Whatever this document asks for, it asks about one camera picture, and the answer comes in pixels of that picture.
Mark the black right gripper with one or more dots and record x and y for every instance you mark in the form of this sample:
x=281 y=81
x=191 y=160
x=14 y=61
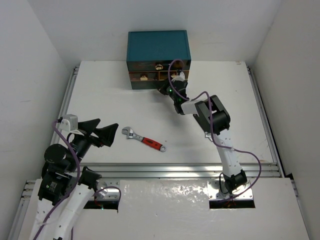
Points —
x=163 y=88

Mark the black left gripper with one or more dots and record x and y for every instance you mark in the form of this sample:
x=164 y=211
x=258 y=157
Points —
x=88 y=135

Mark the red handled adjustable wrench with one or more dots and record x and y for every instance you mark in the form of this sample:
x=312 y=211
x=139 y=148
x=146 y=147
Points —
x=130 y=134

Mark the dark bottom drawer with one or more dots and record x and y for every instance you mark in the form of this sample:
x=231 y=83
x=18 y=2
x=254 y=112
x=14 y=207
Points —
x=146 y=85

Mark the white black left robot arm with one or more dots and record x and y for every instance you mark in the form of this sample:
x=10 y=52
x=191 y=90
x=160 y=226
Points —
x=65 y=187

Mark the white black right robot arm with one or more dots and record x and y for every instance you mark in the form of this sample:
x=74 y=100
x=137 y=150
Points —
x=214 y=120

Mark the teal drawer cabinet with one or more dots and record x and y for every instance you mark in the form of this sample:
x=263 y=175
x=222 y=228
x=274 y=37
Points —
x=161 y=45

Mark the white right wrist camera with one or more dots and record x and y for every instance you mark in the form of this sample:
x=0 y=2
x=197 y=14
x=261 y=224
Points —
x=179 y=76

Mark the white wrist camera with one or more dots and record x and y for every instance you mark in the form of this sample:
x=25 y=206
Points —
x=69 y=123
x=179 y=76

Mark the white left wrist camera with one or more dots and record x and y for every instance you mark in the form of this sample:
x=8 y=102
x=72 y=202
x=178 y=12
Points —
x=69 y=123

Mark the aluminium rail frame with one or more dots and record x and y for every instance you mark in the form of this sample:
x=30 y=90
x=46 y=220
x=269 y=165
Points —
x=169 y=200

